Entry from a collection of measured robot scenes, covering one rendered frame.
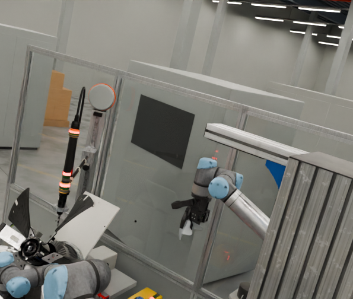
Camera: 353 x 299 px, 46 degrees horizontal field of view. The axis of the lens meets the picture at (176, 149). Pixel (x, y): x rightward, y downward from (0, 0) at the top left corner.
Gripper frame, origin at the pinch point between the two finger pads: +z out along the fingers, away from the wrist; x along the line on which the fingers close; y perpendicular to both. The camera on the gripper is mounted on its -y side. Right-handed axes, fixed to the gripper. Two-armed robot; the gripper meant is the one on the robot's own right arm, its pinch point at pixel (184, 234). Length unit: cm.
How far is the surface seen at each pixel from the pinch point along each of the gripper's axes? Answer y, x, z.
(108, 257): -62, 33, 52
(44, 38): -509, 330, -51
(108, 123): -92, 45, -23
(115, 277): -54, 34, 62
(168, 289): -24, 46, 58
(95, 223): -58, 10, 22
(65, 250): -54, -13, 30
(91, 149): -86, 27, -9
